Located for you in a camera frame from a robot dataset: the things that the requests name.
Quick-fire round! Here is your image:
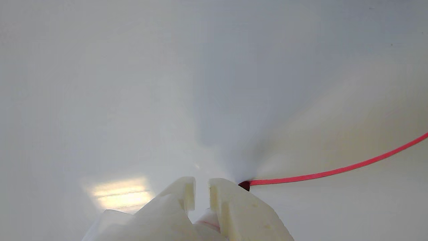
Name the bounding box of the white whiteboard with aluminium frame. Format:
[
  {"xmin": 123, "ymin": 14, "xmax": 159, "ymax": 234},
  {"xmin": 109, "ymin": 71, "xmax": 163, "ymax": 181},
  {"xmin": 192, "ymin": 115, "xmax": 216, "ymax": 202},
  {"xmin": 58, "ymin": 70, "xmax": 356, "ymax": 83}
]
[{"xmin": 0, "ymin": 0, "xmax": 428, "ymax": 241}]

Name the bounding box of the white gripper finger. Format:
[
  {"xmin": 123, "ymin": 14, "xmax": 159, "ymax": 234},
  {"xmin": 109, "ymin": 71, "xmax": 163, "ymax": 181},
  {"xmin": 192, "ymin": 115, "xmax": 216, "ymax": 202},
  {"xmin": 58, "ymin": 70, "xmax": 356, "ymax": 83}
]
[
  {"xmin": 82, "ymin": 176, "xmax": 202, "ymax": 241},
  {"xmin": 208, "ymin": 178, "xmax": 295, "ymax": 241}
]

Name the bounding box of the red whiteboard marker pen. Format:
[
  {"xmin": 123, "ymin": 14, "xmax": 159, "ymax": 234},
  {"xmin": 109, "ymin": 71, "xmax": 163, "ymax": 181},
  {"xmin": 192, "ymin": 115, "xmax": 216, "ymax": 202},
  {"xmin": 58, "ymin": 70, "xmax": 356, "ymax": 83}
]
[{"xmin": 193, "ymin": 181, "xmax": 250, "ymax": 236}]

